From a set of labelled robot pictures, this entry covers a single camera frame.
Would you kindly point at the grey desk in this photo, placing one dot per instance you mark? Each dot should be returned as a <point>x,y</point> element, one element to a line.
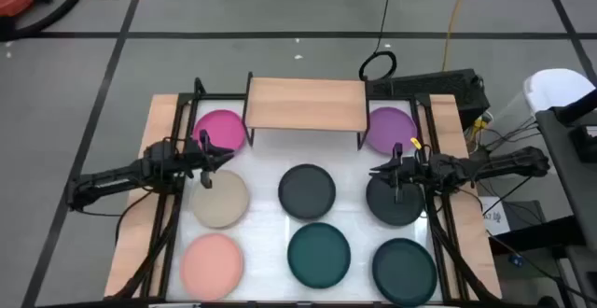
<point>573,177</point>

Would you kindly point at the yellow plug connector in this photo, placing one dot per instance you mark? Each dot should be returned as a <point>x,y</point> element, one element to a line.
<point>478,123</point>

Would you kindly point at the black computer case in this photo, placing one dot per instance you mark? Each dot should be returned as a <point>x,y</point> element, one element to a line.
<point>434,86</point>

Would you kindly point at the small blue connector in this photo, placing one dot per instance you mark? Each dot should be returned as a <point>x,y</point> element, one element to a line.
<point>516,261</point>

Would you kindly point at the black metal table frame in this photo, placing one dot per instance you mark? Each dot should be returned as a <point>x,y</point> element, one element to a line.
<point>422,99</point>

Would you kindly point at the magenta plate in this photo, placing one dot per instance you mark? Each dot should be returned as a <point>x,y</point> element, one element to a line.
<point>224,126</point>

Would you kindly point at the white paper sign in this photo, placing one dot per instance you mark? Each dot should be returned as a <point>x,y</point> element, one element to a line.
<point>496,219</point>

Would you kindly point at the teal green plate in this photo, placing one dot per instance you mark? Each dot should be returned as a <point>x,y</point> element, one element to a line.
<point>318,255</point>

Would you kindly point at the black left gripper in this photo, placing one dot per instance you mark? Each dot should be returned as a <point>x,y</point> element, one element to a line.
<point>196,156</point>

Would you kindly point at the beige plate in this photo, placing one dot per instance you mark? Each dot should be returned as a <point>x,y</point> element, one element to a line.
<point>224,203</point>

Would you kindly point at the salmon pink plate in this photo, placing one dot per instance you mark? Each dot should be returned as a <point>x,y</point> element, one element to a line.
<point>212,266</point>

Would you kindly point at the dark slate teal plate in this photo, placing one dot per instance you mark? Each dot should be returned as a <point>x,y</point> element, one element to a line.
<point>404,272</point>

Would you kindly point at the purple plate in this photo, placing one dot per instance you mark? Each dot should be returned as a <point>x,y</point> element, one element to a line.
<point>389,128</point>

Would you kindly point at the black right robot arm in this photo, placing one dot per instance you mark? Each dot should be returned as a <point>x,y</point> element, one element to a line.
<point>503,163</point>

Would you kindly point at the wooden shelf with black legs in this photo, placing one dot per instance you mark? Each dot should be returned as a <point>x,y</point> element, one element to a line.
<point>305,105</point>

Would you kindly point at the white plastic bin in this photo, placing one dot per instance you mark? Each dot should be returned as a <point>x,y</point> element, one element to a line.
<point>555,88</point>

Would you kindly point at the black box on desk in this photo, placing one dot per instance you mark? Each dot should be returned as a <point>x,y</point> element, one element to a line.
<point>585,144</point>

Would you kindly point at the dark grey plate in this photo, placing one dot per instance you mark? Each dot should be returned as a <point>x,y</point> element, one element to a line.
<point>392,211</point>
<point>306,191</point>

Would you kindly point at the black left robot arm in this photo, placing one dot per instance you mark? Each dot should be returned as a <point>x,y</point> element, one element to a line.
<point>116,177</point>

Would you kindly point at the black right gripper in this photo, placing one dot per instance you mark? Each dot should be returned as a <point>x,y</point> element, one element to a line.
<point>412,172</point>

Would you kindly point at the yellow tag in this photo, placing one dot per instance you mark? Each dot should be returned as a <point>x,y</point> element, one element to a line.
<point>415,143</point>

